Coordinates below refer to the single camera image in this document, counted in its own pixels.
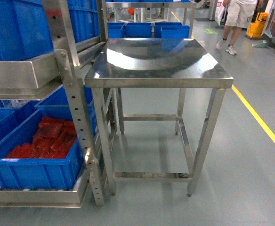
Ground red parts in bin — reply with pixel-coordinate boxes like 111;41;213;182
5;116;77;159

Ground blue bin with red parts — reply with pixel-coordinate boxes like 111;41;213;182
0;110;83;190

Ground stainless steel shelf rack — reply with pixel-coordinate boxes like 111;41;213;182
0;0;108;208

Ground large blue bin upper shelf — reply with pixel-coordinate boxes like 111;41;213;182
0;0;53;61

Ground small stainless steel table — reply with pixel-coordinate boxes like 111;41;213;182
85;38;234;196

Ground walking person in shorts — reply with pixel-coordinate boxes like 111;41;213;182
216;0;264;56

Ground yellow mop bucket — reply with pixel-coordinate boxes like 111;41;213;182
246;12;269;39

